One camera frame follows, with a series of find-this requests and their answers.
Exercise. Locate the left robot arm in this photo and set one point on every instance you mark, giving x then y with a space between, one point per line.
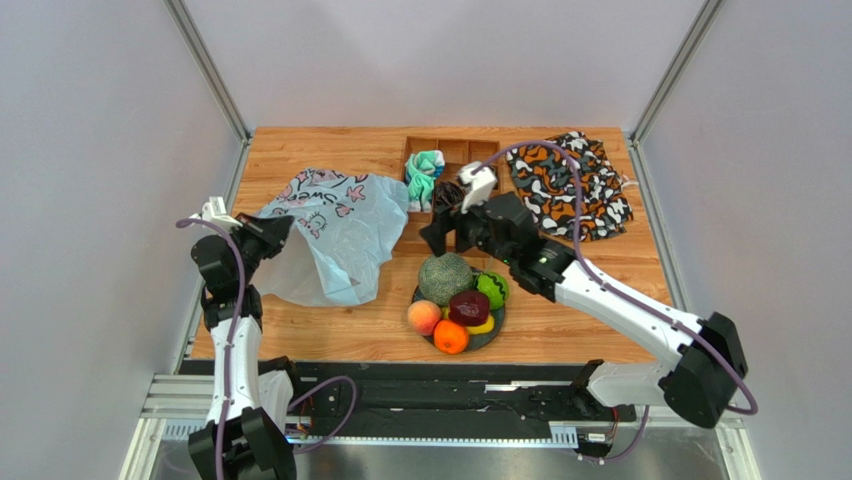
241 439

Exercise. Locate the yellow mango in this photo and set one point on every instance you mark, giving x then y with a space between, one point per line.
486 327

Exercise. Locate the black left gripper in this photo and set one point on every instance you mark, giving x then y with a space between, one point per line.
269 233

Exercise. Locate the orange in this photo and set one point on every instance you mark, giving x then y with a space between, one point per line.
450 337

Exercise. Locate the light blue cartoon plastic bag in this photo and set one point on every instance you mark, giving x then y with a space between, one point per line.
345 228

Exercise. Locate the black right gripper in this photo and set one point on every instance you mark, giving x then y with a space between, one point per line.
462 221

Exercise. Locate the dark red apple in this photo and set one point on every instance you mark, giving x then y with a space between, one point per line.
469 308

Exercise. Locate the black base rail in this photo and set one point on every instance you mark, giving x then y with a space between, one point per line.
465 401

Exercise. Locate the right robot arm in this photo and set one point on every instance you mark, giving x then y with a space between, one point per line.
699 362

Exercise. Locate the wooden compartment tray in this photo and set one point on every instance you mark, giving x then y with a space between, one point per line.
457 153

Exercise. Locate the black brown rolled sock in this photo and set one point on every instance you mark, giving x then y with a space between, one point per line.
447 193

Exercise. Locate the netted green melon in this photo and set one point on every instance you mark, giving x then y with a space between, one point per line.
442 277

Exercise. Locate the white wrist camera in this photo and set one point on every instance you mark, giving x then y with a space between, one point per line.
477 181
214 211

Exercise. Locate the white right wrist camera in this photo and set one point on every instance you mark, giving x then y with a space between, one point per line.
477 181

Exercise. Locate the orange camouflage cloth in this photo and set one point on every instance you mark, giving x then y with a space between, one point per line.
571 185

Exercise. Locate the green white sock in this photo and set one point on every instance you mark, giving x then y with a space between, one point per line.
422 169

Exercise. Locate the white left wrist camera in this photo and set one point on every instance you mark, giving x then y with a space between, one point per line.
214 211

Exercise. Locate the dark grey plate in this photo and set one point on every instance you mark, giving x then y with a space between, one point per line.
475 341

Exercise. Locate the peach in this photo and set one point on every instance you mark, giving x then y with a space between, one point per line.
423 316

